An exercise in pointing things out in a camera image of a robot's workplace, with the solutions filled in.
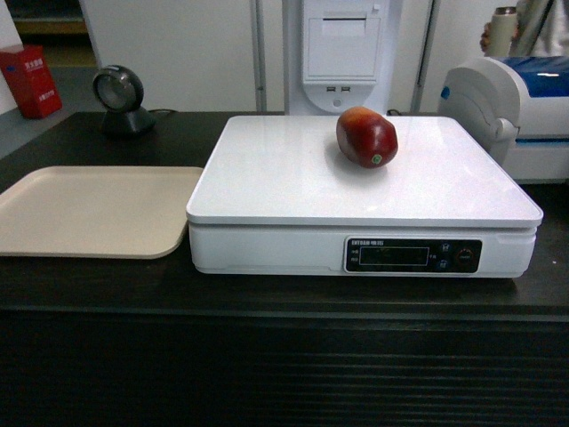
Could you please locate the beige plastic tray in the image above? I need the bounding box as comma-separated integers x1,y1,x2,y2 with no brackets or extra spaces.
1,166,202,259

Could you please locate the dark red mango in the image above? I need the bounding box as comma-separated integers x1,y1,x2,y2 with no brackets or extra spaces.
336,107,398,169

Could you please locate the white checkout scale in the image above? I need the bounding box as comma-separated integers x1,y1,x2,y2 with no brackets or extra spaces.
187,116,543,278

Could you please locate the beige thermos bottle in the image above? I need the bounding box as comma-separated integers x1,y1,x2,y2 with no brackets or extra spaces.
485,6,517,57

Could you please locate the black checkout counter cabinet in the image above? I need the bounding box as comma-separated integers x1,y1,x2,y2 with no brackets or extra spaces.
0,110,569,427

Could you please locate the bystander torso light shirt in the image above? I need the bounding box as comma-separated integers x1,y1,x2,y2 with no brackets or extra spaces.
509,0,568,57

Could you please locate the white blue label printer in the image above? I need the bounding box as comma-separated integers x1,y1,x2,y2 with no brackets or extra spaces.
438,56,568,183

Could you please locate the white receipt printer kiosk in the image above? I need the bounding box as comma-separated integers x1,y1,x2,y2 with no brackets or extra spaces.
282,0,403,116

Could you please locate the black barcode scanner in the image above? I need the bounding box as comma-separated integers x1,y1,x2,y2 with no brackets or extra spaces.
92,65,156,138

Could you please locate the bystander hand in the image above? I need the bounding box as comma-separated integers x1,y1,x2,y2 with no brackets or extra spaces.
479,22,492,53

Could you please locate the red fire extinguisher box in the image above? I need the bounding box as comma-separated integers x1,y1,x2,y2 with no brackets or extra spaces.
1,44,62,119

